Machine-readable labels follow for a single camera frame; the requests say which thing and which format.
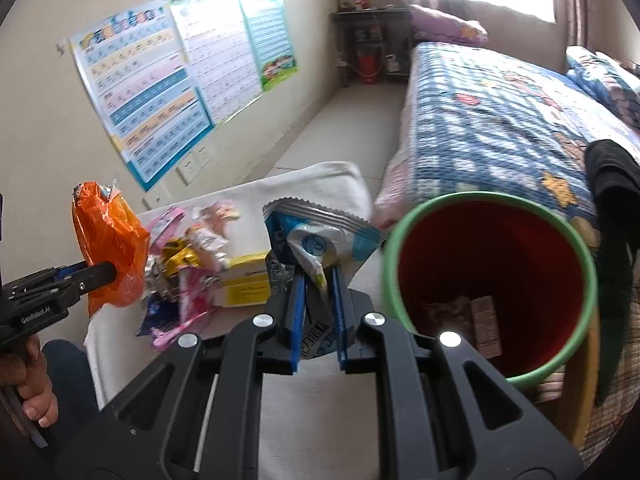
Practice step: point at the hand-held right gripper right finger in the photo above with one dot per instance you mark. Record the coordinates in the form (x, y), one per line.
(340, 320)

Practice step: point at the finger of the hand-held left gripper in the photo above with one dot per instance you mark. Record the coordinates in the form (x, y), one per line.
(90, 277)
(60, 273)

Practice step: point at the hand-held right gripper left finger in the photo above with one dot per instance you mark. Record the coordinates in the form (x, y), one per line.
(299, 310)

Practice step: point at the orange plastic wrapper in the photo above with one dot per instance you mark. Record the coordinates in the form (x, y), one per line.
(107, 232)

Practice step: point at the yellow box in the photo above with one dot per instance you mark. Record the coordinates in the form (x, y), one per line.
(247, 280)

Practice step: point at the blue and white snack wrapper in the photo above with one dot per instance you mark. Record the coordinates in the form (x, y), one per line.
(310, 240)

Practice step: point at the pink plastic wrapper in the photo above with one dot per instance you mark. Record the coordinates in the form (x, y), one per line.
(187, 300)

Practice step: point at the red bin with green rim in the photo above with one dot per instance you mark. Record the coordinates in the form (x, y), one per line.
(500, 260)

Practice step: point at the person's left hand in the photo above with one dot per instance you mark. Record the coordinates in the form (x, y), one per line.
(35, 385)

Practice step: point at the dark blue wrapper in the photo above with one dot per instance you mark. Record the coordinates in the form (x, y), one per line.
(155, 315)

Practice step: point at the person's leg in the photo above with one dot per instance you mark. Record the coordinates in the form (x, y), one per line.
(70, 380)

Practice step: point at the pink and white wrapper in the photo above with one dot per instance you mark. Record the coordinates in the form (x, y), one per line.
(167, 227)

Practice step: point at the brown wrapper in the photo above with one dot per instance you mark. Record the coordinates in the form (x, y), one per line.
(487, 325)
(445, 312)

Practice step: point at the crumpled peach wrapper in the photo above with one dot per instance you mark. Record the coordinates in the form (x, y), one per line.
(217, 215)
(207, 247)

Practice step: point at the white cloth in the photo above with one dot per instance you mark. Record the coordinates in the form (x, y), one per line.
(310, 185)

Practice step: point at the bed with blue plaid quilt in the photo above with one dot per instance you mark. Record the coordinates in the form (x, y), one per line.
(500, 125)

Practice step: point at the red canister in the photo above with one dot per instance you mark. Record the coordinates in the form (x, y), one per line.
(369, 67)

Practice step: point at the wooden stool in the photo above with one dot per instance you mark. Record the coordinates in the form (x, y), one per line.
(585, 400)

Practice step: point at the dark shelf rack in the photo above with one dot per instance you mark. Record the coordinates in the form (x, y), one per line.
(370, 25)

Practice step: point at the brown plaid blanket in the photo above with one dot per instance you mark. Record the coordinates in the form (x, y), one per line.
(620, 410)

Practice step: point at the black cloth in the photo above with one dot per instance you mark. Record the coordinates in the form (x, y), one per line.
(615, 200)

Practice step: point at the pink folded blanket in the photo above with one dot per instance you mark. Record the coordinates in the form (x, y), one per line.
(445, 25)

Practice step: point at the blue patterned pillow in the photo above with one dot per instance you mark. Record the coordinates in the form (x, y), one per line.
(605, 80)

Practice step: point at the curtain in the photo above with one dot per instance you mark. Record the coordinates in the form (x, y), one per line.
(572, 0)

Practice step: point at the white wall socket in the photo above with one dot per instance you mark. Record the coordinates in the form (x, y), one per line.
(195, 165)
(155, 197)

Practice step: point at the blue and orange wall poster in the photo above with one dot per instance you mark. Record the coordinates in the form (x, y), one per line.
(145, 95)

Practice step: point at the white chart wall poster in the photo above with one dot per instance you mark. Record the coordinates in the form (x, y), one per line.
(220, 55)

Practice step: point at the green bordered wall poster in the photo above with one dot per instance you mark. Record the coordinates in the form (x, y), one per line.
(270, 35)

